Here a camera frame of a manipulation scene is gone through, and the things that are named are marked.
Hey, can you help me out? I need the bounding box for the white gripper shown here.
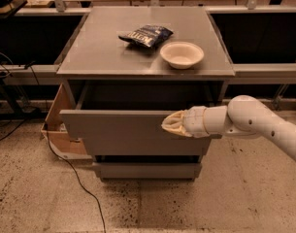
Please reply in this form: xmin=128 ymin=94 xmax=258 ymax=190
xmin=162 ymin=106 xmax=209 ymax=138

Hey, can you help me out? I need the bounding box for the grey top drawer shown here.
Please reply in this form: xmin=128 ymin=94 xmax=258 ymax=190
xmin=61 ymin=81 xmax=213 ymax=156

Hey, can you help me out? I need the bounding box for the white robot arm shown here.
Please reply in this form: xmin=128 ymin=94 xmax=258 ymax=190
xmin=161 ymin=95 xmax=296 ymax=162

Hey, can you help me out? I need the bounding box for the grey drawer cabinet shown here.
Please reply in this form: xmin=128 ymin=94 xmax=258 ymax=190
xmin=57 ymin=7 xmax=234 ymax=180

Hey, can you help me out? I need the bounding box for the white bowl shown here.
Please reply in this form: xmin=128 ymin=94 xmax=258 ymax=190
xmin=160 ymin=42 xmax=205 ymax=70

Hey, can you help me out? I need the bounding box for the dark blue chip bag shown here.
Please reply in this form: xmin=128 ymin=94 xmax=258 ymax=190
xmin=118 ymin=25 xmax=174 ymax=49

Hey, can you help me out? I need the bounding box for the wooden box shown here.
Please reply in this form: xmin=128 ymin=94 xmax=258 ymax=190
xmin=41 ymin=84 xmax=91 ymax=160

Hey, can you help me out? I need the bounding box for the black floor cable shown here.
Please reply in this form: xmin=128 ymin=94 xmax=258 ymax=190
xmin=44 ymin=122 xmax=107 ymax=233

